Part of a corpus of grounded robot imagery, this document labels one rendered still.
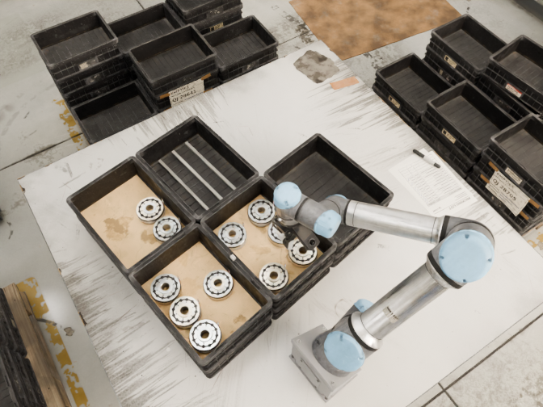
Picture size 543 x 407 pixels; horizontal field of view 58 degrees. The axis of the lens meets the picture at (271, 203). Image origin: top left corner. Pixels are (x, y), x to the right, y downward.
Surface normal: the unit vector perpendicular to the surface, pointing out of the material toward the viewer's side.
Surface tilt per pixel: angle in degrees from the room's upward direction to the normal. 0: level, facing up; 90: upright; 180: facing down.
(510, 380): 0
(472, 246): 42
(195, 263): 0
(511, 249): 0
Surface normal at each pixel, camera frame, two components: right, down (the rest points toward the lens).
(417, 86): 0.00, -0.51
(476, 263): -0.35, 0.10
